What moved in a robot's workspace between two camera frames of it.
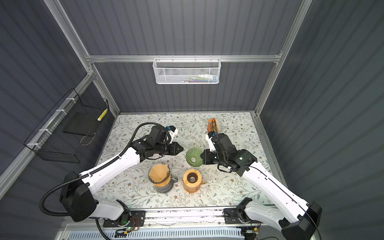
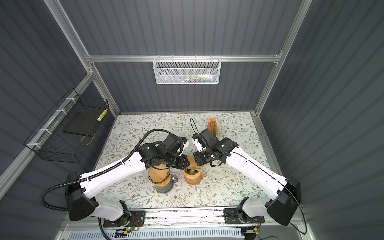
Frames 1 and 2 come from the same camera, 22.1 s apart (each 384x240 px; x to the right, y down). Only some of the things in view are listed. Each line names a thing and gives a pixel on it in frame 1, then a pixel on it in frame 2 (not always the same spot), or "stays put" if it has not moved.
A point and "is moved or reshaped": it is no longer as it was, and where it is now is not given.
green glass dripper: (193, 157) is moved or reshaped
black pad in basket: (84, 123) stays put
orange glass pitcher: (192, 182) is moved or reshaped
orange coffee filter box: (213, 125) stays put
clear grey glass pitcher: (166, 188) stays put
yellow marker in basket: (102, 114) stays put
